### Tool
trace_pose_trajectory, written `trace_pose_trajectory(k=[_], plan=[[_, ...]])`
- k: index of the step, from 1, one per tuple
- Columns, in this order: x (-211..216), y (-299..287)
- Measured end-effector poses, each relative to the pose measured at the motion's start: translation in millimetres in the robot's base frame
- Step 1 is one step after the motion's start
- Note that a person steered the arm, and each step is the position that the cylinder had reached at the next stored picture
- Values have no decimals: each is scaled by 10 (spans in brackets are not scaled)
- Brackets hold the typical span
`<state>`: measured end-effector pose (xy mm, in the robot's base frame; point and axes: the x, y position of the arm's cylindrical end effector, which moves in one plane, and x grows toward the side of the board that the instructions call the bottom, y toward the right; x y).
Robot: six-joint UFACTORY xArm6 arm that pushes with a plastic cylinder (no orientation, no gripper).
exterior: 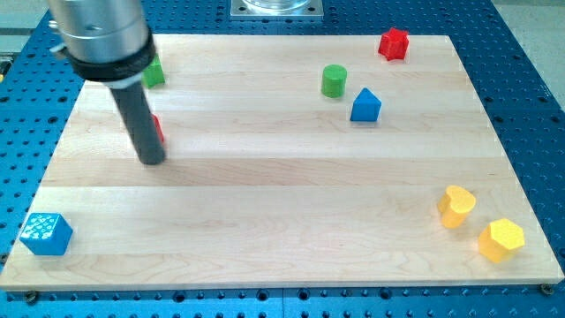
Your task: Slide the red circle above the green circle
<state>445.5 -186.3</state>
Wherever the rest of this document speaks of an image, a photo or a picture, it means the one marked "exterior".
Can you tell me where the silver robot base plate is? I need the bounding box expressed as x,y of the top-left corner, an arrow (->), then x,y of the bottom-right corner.
230,0 -> 324,21

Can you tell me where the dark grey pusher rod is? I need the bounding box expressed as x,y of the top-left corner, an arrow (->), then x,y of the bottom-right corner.
110,82 -> 166,165

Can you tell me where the green block behind arm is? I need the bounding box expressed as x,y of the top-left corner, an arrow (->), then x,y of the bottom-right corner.
141,55 -> 165,88

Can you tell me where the blue cube block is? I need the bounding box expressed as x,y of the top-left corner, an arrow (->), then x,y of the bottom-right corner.
19,213 -> 73,256

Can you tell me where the red cylinder block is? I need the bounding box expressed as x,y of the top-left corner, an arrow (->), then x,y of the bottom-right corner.
151,113 -> 165,144

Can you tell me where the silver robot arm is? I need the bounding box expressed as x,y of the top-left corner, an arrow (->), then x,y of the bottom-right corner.
48,0 -> 166,165

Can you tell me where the red star block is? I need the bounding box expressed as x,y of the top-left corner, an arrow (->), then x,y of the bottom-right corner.
377,27 -> 410,61

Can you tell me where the yellow hexagon block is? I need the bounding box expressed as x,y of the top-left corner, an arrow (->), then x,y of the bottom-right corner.
478,218 -> 525,263

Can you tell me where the wooden board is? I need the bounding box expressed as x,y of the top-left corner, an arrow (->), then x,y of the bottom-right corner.
1,34 -> 564,291

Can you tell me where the yellow heart block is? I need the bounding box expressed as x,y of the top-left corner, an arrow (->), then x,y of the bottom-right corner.
437,185 -> 477,229

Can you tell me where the green cylinder block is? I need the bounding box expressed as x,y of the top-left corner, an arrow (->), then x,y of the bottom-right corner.
320,64 -> 348,98

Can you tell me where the blue triangle block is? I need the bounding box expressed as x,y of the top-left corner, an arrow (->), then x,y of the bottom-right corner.
350,87 -> 382,122

